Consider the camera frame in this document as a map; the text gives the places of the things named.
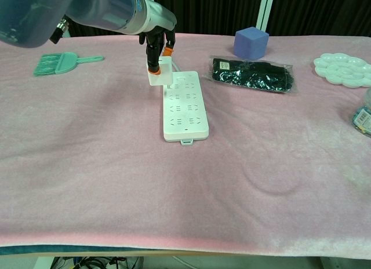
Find clear jar of coloured clips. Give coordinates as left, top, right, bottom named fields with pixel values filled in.
left=347, top=88, right=371, bottom=138

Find black curtain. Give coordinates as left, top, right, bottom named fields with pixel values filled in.
left=65, top=0, right=371, bottom=38

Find white flower-shaped paint palette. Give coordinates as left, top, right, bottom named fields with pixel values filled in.
left=312, top=52, right=371, bottom=88

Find pink fleece table cloth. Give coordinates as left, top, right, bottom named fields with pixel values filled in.
left=0, top=32, right=371, bottom=257

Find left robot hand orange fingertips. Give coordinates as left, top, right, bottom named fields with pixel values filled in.
left=138, top=0, right=178, bottom=75

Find black gloves in plastic bag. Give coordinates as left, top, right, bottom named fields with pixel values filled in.
left=201, top=56, right=300, bottom=94

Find purple foam cube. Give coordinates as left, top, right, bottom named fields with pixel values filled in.
left=233, top=27, right=270, bottom=61

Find bundle of floor cables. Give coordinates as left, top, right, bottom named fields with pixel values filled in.
left=51, top=255, right=143, bottom=269

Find white power adapter plug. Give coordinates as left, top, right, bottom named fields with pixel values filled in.
left=148, top=56, right=174, bottom=89

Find white power strip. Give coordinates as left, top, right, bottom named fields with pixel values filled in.
left=162, top=71, right=210, bottom=147

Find white frame post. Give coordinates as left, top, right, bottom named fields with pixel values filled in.
left=257, top=0, right=277, bottom=35

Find green plastic brush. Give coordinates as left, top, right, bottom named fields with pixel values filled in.
left=32, top=52, right=105, bottom=78

